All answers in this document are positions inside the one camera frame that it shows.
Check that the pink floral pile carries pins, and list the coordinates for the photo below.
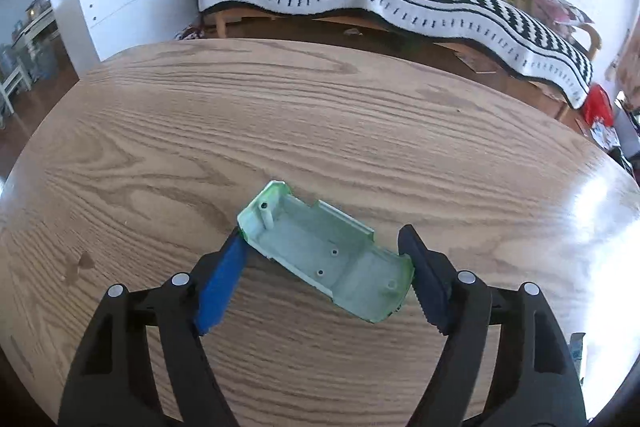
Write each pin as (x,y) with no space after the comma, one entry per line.
(547,2)

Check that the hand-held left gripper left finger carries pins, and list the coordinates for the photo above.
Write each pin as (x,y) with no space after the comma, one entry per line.
(220,284)

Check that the green plastic toy car shell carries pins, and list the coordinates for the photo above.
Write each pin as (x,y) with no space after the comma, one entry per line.
(320,252)

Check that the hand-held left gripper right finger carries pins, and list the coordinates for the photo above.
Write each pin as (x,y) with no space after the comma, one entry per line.
(430,287)

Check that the white shelf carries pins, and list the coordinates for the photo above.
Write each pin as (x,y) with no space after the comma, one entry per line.
(25,52)

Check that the red bag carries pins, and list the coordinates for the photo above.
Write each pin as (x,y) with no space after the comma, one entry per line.
(598,107)

